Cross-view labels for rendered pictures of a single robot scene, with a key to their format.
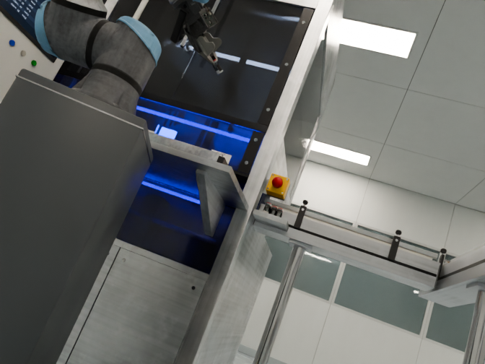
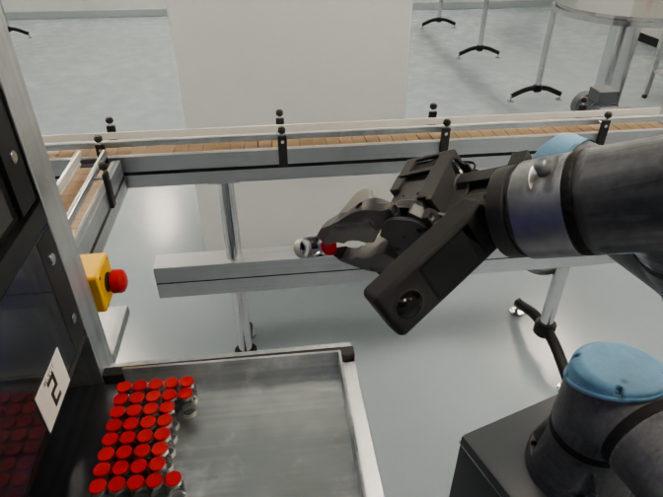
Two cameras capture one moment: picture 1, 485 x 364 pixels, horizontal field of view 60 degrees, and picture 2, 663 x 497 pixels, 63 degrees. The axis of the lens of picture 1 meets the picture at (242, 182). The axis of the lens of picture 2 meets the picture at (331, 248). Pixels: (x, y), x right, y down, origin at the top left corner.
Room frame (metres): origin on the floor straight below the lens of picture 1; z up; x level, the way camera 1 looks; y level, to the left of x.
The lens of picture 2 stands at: (1.40, 0.66, 1.53)
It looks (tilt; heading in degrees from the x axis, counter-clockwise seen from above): 34 degrees down; 248
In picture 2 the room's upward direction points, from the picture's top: straight up
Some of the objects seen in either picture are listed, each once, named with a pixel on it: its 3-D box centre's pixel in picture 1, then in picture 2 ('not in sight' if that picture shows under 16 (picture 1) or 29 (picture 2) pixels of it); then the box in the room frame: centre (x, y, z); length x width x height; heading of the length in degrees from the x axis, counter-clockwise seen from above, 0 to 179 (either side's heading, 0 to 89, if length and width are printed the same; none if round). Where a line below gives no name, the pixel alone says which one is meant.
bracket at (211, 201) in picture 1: (206, 206); not in sight; (1.36, 0.08, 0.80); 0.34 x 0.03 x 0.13; 165
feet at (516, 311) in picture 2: not in sight; (542, 335); (0.05, -0.48, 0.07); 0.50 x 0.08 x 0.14; 75
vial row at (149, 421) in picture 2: not in sight; (149, 439); (1.46, 0.14, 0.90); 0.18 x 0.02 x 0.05; 75
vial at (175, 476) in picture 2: not in sight; (176, 488); (1.44, 0.23, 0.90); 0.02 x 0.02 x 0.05
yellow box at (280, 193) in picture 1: (278, 186); (86, 283); (1.51, -0.13, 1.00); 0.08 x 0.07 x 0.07; 165
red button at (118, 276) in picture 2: (277, 183); (114, 281); (1.47, -0.12, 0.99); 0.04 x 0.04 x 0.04; 75
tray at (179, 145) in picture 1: (193, 167); (231, 434); (1.35, 0.17, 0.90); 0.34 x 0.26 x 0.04; 165
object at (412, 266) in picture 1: (343, 238); (59, 234); (1.58, -0.44, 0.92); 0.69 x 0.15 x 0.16; 75
